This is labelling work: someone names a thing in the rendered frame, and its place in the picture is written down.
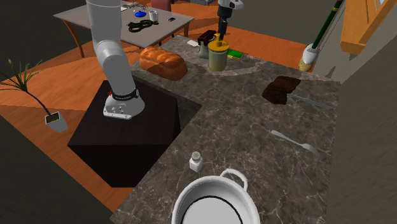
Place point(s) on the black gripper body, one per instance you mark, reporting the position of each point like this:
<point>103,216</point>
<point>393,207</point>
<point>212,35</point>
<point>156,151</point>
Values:
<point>223,13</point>

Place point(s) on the green and yellow sponge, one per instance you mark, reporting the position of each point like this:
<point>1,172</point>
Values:
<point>235,55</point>

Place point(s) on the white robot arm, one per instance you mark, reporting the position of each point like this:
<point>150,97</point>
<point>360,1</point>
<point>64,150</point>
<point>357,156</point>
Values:
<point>116,65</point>

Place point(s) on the white salt shaker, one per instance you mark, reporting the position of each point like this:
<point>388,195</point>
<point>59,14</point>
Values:
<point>196,163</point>

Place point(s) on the potted plant in grey pot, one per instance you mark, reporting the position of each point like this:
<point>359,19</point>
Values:
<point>55,121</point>

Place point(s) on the white flat card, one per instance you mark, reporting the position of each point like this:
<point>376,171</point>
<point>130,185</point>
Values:
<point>193,43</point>

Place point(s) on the silver fork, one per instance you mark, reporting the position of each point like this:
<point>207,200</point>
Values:
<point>291,141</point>

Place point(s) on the brown bread loaf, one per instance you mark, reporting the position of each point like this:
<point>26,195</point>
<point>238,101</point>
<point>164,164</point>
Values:
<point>162,62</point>

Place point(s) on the silver knife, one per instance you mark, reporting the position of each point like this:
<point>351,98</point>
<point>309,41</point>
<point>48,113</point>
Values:
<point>310,101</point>

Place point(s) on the grey table with wooden legs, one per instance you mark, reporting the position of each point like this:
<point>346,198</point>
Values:
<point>173,31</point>

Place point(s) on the black robot stand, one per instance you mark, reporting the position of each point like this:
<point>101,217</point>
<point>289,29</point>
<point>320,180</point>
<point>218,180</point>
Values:
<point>136,130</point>

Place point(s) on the olive jar with yellow lid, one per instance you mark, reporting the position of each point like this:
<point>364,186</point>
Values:
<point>218,59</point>

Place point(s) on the orange wooden frame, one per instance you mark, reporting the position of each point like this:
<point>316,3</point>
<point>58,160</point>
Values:
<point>356,34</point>

